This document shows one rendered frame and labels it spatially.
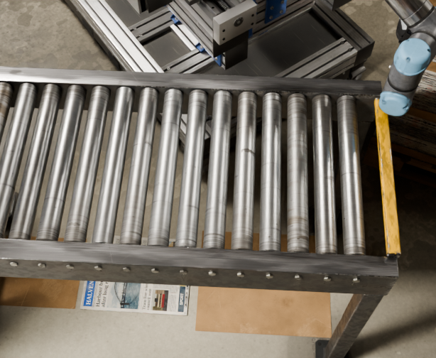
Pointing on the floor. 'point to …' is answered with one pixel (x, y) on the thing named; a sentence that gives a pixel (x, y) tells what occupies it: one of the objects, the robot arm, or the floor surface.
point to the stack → (435, 88)
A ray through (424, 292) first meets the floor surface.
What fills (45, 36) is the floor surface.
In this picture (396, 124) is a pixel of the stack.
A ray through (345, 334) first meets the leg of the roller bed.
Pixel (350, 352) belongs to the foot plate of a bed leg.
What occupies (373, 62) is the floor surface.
